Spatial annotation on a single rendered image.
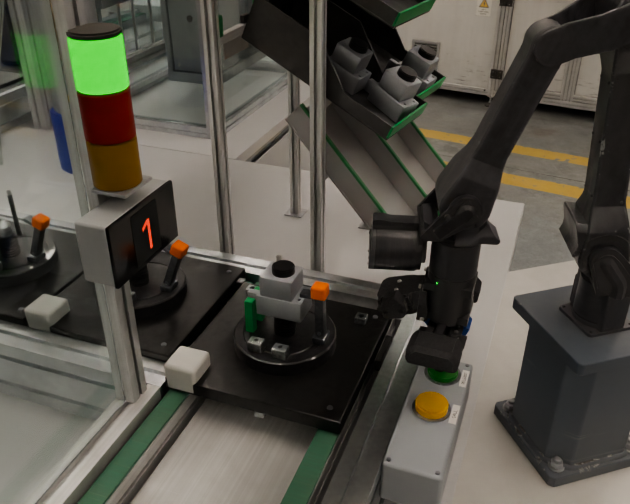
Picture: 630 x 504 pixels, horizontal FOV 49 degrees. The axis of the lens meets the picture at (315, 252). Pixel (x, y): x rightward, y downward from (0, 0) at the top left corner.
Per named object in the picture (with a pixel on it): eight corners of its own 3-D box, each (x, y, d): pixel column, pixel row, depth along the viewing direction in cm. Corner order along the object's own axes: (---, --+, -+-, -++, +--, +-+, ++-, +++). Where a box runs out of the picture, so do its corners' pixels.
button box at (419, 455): (468, 397, 96) (473, 362, 93) (437, 515, 79) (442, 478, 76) (419, 385, 98) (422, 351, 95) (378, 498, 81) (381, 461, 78)
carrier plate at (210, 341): (391, 323, 102) (392, 311, 101) (340, 435, 83) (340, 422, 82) (244, 291, 109) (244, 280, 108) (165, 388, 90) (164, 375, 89)
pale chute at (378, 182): (422, 225, 121) (441, 213, 118) (391, 259, 111) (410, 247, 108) (325, 97, 119) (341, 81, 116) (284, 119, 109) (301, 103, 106)
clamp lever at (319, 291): (330, 330, 93) (329, 282, 89) (325, 338, 91) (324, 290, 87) (305, 325, 94) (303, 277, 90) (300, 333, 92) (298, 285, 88)
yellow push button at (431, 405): (449, 406, 87) (451, 394, 86) (443, 428, 84) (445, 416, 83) (418, 399, 88) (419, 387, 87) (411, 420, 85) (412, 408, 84)
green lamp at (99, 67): (139, 82, 68) (132, 31, 65) (109, 97, 64) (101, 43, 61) (96, 77, 69) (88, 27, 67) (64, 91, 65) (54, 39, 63)
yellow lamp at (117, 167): (151, 175, 73) (146, 131, 70) (124, 195, 69) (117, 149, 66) (111, 169, 74) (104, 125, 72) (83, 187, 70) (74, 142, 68)
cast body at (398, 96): (411, 118, 108) (432, 81, 104) (395, 123, 105) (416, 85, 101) (373, 86, 111) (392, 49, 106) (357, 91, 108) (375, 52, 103)
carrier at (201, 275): (246, 278, 113) (242, 210, 107) (170, 368, 94) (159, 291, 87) (120, 252, 120) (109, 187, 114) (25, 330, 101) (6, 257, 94)
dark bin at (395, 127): (421, 115, 111) (443, 76, 106) (386, 141, 101) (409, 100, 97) (286, 21, 116) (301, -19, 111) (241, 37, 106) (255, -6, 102)
